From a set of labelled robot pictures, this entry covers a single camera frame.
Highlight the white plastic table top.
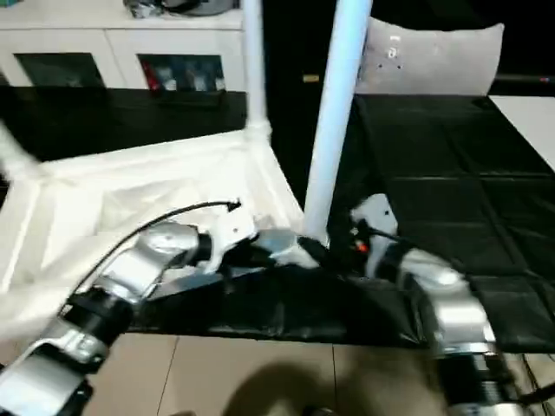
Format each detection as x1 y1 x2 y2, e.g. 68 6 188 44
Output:
0 122 325 344

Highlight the grey cushion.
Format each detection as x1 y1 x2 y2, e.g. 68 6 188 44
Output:
354 16 507 97

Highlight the red box in cabinet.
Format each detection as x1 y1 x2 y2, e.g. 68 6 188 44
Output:
141 62 158 91

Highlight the tall black cabinet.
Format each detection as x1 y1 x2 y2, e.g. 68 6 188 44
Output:
249 0 375 95

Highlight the white flat board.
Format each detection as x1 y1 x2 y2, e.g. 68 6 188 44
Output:
487 94 555 171

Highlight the black metal bench leg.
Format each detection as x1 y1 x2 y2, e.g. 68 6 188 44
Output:
519 384 555 405

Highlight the black bar with red mark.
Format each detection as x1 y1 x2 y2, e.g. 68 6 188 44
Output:
495 74 555 85

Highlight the round grey appliance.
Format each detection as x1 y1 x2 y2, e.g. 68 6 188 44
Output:
166 0 241 17

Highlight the white cabinet with glass doors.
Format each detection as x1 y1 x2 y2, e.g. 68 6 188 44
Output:
0 0 253 93

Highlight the black clutter pile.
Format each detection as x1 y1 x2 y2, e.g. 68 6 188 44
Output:
122 0 169 21

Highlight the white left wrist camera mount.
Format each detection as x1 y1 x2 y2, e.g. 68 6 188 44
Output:
202 206 258 275

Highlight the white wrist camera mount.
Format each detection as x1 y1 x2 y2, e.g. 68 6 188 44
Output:
349 192 400 279
202 206 258 275

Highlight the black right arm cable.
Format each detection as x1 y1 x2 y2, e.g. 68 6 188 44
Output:
367 226 555 408

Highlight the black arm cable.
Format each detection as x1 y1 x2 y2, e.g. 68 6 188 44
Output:
63 198 243 314
367 226 555 408

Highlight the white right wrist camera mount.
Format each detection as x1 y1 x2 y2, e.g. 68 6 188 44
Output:
349 192 400 279

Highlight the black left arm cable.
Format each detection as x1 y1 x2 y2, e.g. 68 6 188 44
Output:
63 198 243 314

